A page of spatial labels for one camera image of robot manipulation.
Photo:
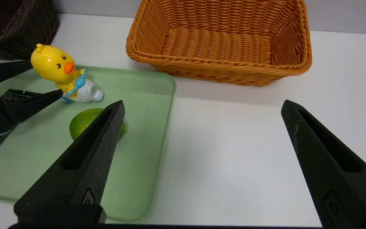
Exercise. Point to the green lime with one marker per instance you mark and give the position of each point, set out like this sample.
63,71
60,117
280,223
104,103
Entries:
81,124

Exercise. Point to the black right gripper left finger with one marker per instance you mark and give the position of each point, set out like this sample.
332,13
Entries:
84,171

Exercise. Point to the dark brown wicker basket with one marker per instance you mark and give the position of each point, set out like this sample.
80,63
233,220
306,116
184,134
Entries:
14,28

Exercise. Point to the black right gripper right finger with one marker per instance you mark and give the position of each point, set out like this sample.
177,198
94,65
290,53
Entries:
326,178

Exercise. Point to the yellow duck toy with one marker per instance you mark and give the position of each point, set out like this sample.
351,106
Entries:
54,65

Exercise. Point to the orange wicker basket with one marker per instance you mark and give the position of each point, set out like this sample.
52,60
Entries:
218,41

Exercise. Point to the black cosmetic tube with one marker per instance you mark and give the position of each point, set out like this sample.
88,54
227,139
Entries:
11,94

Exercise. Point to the light green plastic tray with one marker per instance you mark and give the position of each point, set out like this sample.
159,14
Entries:
138,133

